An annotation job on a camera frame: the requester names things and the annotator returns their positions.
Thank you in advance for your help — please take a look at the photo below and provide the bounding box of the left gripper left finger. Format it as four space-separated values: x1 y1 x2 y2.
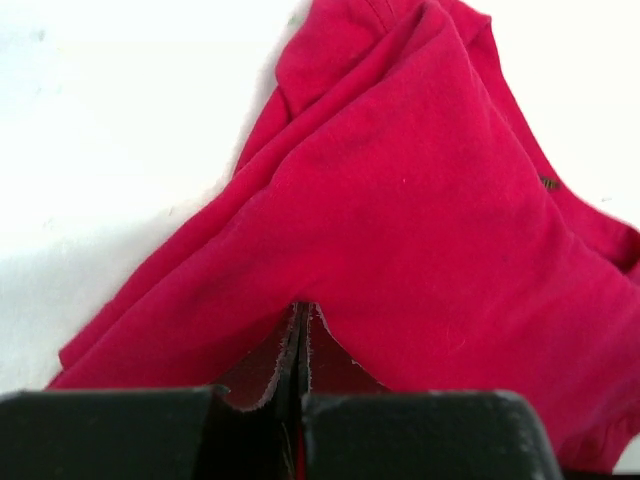
1 304 303 479

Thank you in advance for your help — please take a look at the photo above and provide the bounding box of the crimson t-shirt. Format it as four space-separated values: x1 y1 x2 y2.
52 1 639 472

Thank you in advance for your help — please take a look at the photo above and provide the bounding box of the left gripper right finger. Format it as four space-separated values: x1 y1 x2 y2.
299 304 562 479

